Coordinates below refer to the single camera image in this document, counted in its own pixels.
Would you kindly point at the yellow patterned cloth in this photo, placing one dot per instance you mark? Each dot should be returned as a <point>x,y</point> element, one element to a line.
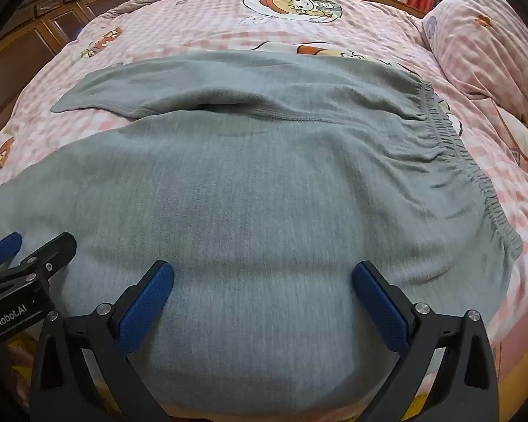
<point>24,345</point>

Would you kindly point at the panelled wooden bed board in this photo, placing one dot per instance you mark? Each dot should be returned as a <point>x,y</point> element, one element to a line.
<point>26,22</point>

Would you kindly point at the pink checked cartoon blanket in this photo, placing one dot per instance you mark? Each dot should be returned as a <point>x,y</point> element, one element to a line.
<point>202,26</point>

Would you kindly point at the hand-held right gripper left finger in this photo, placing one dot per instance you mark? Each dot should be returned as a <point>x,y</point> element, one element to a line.
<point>147,305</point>

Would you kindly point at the pink checked pillow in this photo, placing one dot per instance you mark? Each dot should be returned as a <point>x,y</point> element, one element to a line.
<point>488,48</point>

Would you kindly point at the grey sock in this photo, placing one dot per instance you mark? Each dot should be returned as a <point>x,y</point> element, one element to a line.
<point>246,193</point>

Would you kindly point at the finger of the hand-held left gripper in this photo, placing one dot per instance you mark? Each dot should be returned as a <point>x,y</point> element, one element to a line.
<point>2,246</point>
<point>55,252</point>

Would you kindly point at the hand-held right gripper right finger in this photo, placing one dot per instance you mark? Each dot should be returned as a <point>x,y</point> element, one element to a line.
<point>380,310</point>

